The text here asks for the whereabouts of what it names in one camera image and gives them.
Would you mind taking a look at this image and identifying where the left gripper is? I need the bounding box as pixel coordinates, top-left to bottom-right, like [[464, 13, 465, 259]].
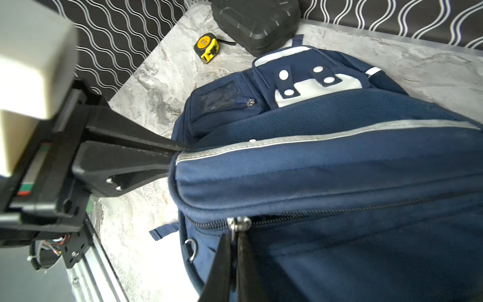
[[1, 79, 187, 242]]

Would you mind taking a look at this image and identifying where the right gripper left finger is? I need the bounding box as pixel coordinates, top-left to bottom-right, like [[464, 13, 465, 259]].
[[198, 234, 232, 302]]

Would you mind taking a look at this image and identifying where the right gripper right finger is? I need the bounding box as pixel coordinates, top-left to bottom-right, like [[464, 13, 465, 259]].
[[236, 232, 268, 302]]

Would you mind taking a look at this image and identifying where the navy blue backpack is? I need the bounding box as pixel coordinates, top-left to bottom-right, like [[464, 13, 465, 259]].
[[151, 36, 482, 301]]

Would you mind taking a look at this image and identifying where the black zippered case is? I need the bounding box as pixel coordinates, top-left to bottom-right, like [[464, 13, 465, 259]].
[[211, 0, 301, 57]]

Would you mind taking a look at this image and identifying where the yellow black tape measure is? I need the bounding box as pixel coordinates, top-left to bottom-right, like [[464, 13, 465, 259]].
[[194, 33, 236, 64]]

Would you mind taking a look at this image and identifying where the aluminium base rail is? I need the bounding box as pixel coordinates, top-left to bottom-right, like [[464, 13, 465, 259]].
[[28, 216, 129, 302]]

